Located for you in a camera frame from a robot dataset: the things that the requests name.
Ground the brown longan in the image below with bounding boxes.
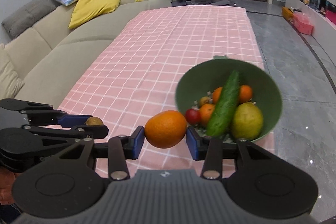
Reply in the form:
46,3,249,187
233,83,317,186
198,96,212,108
85,117,104,126

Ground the green cucumber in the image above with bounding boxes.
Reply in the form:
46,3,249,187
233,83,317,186
206,71,240,138

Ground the red cherry tomato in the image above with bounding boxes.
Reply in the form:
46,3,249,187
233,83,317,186
185,109,201,126

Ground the orange with dark spot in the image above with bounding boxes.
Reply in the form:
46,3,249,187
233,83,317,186
198,103,215,127

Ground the person's left hand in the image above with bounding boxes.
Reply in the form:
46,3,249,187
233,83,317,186
0,167,19,205

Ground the beige sofa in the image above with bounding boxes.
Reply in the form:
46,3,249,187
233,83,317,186
1,0,171,107

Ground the pink checkered tablecloth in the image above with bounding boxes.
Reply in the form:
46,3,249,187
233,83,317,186
56,5,276,179

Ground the green colander bowl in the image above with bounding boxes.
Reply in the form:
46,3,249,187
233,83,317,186
175,56,282,141

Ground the grey cushion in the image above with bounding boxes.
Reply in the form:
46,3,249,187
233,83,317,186
2,0,56,39

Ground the yellow cushion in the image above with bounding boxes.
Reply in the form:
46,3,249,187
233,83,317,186
68,0,121,30

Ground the pink storage box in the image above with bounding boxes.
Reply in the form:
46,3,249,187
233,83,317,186
293,11,314,35

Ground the orange box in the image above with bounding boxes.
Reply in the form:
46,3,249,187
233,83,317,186
281,7,293,22

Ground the white tv console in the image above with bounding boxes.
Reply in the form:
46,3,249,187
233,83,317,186
285,0,336,63

